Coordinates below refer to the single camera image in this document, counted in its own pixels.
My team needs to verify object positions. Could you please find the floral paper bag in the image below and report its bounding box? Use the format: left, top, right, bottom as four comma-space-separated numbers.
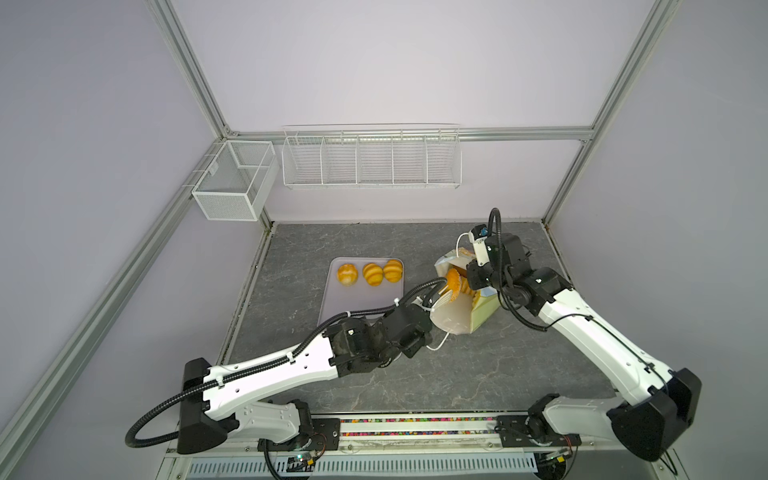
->
426, 232, 500, 351

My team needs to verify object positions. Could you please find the round sesame bun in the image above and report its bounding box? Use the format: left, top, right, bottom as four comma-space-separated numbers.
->
337, 263, 358, 286

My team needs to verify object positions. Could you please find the yellow twisted bread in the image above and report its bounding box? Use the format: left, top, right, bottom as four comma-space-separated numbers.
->
382, 259, 404, 283
362, 263, 384, 287

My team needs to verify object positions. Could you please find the ridged spiral bread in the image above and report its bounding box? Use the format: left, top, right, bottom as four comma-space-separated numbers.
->
460, 277, 476, 297

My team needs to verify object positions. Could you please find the oval sesame bread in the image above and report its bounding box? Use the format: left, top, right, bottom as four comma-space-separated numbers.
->
445, 268, 462, 302

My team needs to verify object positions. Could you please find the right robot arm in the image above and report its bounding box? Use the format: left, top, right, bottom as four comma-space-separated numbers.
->
466, 225, 702, 462

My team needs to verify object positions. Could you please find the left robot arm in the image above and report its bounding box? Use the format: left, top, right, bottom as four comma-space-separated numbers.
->
124, 302, 433, 455

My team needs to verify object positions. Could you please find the lavender tray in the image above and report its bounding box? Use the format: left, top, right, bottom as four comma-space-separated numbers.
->
317, 257, 405, 325

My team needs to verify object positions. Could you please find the white mesh box basket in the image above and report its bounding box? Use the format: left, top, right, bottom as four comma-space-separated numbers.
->
192, 140, 279, 222

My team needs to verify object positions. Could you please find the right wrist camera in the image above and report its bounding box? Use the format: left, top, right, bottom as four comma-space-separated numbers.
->
469, 224, 489, 267

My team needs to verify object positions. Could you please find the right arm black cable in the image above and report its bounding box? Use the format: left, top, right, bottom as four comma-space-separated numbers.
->
485, 207, 670, 397

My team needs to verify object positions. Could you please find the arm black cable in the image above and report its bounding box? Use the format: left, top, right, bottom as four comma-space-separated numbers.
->
124, 277, 448, 449
485, 207, 670, 397

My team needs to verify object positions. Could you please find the aluminium front rail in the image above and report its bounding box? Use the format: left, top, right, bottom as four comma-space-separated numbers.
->
176, 404, 665, 461

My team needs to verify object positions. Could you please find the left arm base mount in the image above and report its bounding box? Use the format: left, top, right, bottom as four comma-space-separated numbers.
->
269, 417, 341, 452

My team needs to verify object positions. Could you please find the aluminium frame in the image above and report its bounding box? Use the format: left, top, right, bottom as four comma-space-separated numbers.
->
1, 1, 680, 479

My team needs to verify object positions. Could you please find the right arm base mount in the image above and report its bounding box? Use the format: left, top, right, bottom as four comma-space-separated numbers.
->
494, 414, 582, 448

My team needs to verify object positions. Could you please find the white wire basket rack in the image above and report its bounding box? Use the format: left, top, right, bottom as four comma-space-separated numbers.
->
281, 124, 463, 189

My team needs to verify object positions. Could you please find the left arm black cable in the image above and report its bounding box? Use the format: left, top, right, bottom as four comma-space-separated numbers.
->
124, 277, 448, 449

